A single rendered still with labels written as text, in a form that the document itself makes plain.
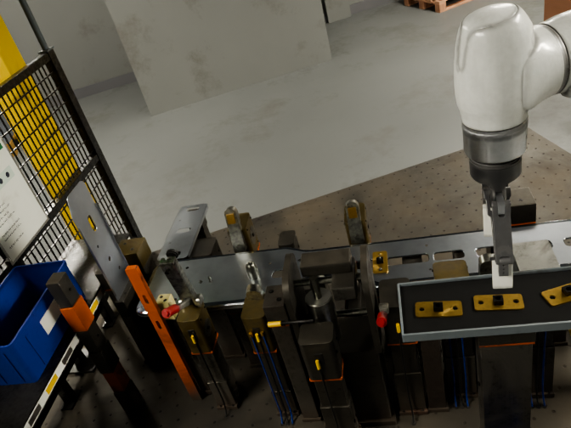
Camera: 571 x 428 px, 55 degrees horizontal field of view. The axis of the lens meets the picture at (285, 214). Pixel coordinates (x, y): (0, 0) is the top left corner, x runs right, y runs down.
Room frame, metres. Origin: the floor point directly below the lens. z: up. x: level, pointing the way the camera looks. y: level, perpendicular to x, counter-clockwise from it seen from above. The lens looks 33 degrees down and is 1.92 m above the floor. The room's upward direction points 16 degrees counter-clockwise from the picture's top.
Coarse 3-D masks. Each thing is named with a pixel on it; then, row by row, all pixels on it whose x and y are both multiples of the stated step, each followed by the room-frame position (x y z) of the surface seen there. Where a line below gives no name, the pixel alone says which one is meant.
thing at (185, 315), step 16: (192, 304) 1.06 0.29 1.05; (192, 320) 1.00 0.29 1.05; (208, 320) 1.04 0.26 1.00; (192, 336) 1.00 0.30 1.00; (208, 336) 1.01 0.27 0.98; (192, 352) 1.01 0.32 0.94; (208, 352) 1.00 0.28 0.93; (208, 368) 1.00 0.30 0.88; (224, 368) 1.03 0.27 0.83; (208, 384) 1.01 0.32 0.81; (224, 384) 1.00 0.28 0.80; (224, 400) 1.01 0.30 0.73; (224, 416) 0.98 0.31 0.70
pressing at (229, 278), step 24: (408, 240) 1.13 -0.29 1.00; (432, 240) 1.10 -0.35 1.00; (456, 240) 1.07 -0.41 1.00; (480, 240) 1.05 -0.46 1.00; (528, 240) 1.00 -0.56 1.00; (552, 240) 0.98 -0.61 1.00; (192, 264) 1.30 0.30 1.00; (216, 264) 1.26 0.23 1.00; (240, 264) 1.23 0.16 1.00; (264, 264) 1.20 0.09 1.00; (408, 264) 1.04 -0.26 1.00; (168, 288) 1.22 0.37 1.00; (216, 288) 1.16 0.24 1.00; (240, 288) 1.13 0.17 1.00; (264, 288) 1.10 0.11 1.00; (144, 312) 1.14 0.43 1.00
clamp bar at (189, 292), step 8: (168, 256) 1.05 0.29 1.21; (176, 256) 1.06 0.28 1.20; (160, 264) 1.03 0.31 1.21; (168, 264) 1.03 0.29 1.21; (176, 264) 1.03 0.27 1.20; (168, 272) 1.01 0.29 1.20; (176, 272) 1.03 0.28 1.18; (176, 280) 1.04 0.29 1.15; (184, 280) 1.04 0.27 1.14; (176, 288) 1.04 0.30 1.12; (184, 288) 1.04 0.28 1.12; (192, 288) 1.06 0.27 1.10; (184, 296) 1.05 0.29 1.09; (192, 296) 1.04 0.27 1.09
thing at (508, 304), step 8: (480, 296) 0.71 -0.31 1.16; (488, 296) 0.71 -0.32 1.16; (496, 296) 0.69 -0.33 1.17; (504, 296) 0.70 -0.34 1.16; (512, 296) 0.69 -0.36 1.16; (520, 296) 0.69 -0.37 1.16; (480, 304) 0.70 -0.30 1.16; (488, 304) 0.69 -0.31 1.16; (496, 304) 0.68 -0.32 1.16; (504, 304) 0.68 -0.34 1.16; (512, 304) 0.67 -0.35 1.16; (520, 304) 0.67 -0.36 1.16
